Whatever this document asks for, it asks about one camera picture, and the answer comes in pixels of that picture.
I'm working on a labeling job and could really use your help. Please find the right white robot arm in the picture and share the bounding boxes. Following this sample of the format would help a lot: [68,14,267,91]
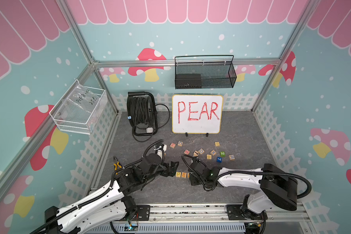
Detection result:
[181,154,312,219]

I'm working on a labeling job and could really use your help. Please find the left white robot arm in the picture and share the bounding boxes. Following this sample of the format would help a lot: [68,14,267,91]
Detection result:
[33,139,179,234]

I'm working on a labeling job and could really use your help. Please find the white board with PEAR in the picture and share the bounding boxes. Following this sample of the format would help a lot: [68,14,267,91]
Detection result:
[172,95,224,134]

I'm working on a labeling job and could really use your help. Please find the black box in basket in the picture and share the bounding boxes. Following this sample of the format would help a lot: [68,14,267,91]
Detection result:
[175,74,202,89]

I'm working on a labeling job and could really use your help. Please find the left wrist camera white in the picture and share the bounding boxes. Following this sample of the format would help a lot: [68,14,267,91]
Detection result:
[155,144,167,157]

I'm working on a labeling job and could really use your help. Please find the yellow handled pliers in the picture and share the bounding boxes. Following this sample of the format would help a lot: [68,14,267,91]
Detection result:
[113,157,122,171]

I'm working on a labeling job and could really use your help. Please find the black cable reel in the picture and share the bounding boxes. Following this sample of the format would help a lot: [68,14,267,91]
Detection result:
[126,91,171,143]

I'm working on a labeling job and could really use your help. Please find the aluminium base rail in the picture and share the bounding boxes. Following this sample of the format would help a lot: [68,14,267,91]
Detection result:
[78,202,316,234]

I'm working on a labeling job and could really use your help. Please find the black mesh wall basket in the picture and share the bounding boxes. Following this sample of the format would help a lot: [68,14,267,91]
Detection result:
[174,55,238,89]

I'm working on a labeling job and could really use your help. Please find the clear plastic wall bin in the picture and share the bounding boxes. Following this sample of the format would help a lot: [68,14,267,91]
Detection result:
[49,80,108,135]

